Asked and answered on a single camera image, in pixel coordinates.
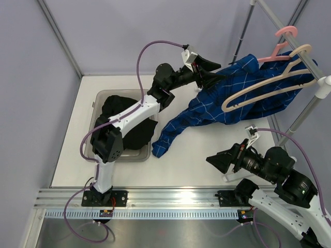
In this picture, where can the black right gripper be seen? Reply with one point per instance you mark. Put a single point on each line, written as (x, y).
(222, 159)

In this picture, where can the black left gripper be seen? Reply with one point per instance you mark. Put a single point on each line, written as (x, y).
(201, 77)

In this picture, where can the beige wooden hanger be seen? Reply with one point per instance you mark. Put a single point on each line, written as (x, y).
(287, 73)

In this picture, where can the black shirt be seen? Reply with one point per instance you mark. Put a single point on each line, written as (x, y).
(133, 119)

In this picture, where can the pink plastic hanger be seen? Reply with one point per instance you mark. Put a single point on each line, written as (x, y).
(274, 55)

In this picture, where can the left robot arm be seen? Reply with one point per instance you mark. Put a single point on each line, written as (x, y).
(100, 193)

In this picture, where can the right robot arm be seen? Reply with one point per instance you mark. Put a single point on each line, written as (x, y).
(310, 223)

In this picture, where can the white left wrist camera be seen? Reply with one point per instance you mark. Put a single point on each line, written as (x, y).
(189, 55)

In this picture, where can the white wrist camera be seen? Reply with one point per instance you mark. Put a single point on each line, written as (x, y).
(253, 135)
(189, 55)

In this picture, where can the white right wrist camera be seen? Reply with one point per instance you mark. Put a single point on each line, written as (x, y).
(253, 135)

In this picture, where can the aluminium mounting rail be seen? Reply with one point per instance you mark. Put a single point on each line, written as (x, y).
(137, 198)

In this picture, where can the slotted cable duct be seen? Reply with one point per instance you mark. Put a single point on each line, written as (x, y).
(144, 214)

